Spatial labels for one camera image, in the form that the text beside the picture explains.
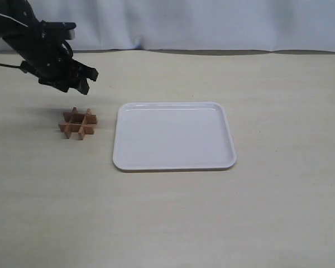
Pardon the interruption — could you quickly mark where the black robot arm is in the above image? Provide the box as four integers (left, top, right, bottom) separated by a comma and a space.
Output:
0, 1, 98, 95

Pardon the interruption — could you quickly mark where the white rectangular plastic tray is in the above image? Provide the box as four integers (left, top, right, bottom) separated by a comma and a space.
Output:
112, 102, 237, 171

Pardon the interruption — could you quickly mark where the black cable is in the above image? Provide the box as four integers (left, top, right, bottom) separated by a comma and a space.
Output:
0, 61, 25, 69

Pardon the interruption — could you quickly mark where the white backdrop curtain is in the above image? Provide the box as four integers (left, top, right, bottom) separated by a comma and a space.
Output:
31, 1, 335, 52

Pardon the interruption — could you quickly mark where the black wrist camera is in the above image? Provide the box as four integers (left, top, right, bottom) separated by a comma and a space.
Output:
41, 21, 76, 40

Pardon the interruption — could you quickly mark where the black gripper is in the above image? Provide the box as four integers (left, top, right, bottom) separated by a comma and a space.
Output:
20, 41, 98, 95

